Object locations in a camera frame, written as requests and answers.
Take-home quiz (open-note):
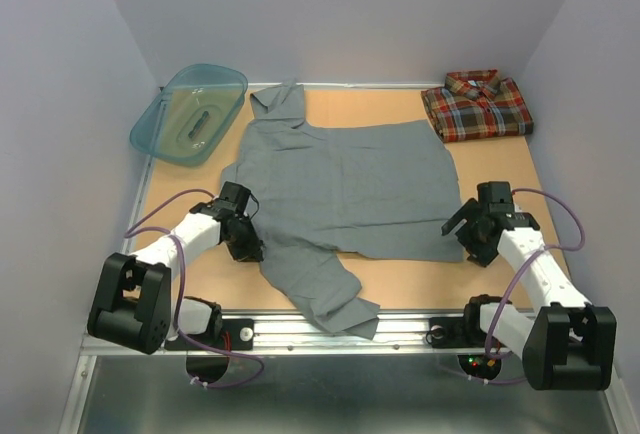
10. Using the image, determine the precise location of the grey long sleeve shirt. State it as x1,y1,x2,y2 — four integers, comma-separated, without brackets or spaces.
222,82,463,339

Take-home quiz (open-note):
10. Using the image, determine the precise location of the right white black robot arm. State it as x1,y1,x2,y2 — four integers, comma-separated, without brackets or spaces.
425,181,617,391

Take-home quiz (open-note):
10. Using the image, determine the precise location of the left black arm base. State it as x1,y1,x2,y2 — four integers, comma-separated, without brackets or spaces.
189,316,255,351

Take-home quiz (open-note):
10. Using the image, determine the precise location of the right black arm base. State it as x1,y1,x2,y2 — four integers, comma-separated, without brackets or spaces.
425,294,500,349

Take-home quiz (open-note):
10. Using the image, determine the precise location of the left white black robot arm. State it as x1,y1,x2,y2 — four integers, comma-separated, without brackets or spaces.
87,181,264,354

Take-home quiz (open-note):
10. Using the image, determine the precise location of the folded plaid flannel shirt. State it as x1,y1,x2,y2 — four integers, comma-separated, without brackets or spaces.
421,69,534,143

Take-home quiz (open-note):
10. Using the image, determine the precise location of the teal transparent plastic bin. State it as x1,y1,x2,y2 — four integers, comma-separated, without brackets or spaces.
129,64,248,167

